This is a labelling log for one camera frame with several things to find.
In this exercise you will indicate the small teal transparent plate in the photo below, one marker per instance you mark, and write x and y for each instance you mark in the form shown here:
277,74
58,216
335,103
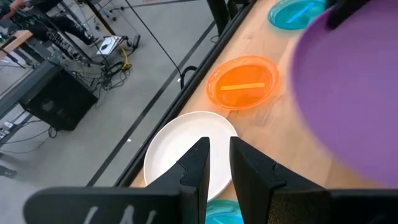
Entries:
222,211
286,15

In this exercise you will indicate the black power strip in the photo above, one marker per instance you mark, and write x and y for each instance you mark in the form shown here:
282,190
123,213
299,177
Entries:
136,42

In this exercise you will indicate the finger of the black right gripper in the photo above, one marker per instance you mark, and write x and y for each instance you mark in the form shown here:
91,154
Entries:
345,12

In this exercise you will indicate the purple plastic plate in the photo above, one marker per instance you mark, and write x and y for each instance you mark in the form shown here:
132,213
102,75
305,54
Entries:
348,93

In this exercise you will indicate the wooden side table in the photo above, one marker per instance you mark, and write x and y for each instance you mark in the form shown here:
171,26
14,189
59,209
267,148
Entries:
15,42

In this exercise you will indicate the white plastic plate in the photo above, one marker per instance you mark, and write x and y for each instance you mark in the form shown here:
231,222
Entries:
174,140

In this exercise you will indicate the person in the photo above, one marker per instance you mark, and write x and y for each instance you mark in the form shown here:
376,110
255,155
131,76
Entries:
66,25

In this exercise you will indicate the orange transparent plastic plate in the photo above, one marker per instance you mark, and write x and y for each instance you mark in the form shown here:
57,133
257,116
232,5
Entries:
242,71

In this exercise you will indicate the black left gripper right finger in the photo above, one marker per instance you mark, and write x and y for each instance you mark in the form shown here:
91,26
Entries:
264,193

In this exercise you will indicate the black floor box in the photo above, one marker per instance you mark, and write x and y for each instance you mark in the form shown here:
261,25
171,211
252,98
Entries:
59,99

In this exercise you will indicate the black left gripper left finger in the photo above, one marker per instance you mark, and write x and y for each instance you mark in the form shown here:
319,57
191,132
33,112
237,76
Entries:
186,193

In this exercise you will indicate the white flat device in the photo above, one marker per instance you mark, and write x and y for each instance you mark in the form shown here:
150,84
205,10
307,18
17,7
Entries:
115,42

